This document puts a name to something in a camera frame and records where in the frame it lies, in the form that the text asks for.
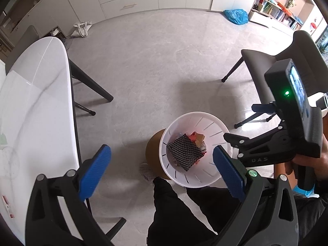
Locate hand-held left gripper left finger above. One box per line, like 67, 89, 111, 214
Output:
25, 144, 121, 246

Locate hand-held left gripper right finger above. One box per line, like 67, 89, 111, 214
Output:
207, 145, 299, 246

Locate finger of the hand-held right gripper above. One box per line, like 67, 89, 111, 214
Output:
223, 125, 283, 151
252, 102, 281, 115

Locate white slotted waste bin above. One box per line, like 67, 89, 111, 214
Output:
159, 111, 233, 188

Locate black foam mesh sleeve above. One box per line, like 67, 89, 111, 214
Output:
166, 134, 204, 172

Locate person's right hand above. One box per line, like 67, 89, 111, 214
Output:
315, 136, 328, 193

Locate grey shoe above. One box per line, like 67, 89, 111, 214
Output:
139, 163, 157, 184

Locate brown leather seat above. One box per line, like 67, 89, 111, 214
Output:
274, 163, 295, 182

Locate black chair leg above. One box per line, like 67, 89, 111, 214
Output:
86, 199, 127, 242

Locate brown round stool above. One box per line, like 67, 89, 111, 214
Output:
145, 129, 171, 181

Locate person's black trousers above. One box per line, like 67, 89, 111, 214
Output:
147, 177, 328, 246

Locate paper slip with red label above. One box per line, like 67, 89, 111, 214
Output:
1, 195, 14, 219

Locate blue plastic bag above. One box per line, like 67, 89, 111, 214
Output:
223, 9, 249, 26

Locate wooden bookshelf with books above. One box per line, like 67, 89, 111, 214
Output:
248, 0, 316, 35

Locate white tote bag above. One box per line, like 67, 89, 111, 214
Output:
70, 22, 92, 38

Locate wooden wall niche shelf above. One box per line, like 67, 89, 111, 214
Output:
0, 0, 42, 44

